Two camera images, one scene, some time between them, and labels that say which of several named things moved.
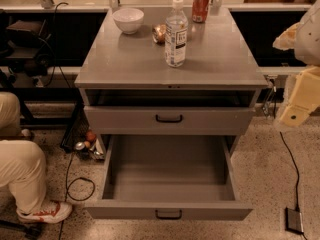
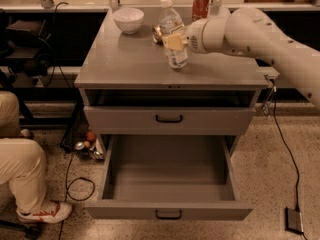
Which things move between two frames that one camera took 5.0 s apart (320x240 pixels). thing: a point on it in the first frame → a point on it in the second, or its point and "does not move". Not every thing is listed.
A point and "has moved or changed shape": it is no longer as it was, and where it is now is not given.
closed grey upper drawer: (167, 120) does not move
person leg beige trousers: (22, 163) does not move
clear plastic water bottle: (175, 36) has moved or changed shape
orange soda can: (200, 6) does not move
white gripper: (308, 42) → (194, 37)
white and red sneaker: (51, 212) does not move
